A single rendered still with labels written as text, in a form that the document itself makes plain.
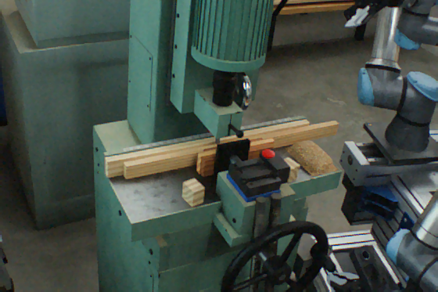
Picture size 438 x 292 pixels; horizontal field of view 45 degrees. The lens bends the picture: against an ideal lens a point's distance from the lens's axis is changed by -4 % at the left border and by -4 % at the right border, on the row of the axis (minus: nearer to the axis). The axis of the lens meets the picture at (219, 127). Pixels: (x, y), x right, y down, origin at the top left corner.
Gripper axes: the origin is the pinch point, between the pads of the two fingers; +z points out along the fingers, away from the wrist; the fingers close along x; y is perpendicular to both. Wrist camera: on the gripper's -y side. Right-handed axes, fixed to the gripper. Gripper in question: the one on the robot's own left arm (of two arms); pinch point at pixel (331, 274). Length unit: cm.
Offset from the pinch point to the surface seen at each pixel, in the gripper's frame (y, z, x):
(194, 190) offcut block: -24.4, 14.4, -25.2
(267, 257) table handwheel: -6.2, 7.2, -12.5
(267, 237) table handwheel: -14.3, -2.1, -16.9
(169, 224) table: -17.3, 17.3, -31.5
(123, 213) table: -22, 21, -41
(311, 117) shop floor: -16, 188, 134
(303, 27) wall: -81, 272, 198
